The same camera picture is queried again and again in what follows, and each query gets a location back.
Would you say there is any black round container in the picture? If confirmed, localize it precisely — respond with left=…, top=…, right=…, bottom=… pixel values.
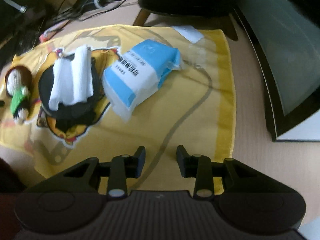
left=38, top=54, right=103, bottom=133

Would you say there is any white cleaning cloth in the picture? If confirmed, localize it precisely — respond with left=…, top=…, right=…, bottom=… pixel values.
left=48, top=44, right=93, bottom=111

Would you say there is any yellow printed cloth mat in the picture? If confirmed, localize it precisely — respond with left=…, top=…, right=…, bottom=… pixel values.
left=1, top=25, right=236, bottom=190

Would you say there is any blue white tissue pack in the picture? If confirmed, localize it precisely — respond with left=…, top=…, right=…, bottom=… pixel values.
left=102, top=39, right=183, bottom=122

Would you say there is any pink tube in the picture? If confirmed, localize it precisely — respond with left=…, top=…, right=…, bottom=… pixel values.
left=39, top=20, right=69, bottom=43

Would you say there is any black power adapter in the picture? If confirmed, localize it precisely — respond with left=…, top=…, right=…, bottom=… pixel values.
left=72, top=0, right=108, bottom=13

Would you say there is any black framed tablet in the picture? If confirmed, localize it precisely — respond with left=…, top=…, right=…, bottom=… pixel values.
left=234, top=0, right=319, bottom=141

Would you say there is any black monitor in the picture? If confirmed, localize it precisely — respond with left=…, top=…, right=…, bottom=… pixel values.
left=0, top=0, right=48, bottom=46

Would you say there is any black cables bundle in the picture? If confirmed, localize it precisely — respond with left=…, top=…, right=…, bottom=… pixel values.
left=42, top=0, right=141, bottom=28

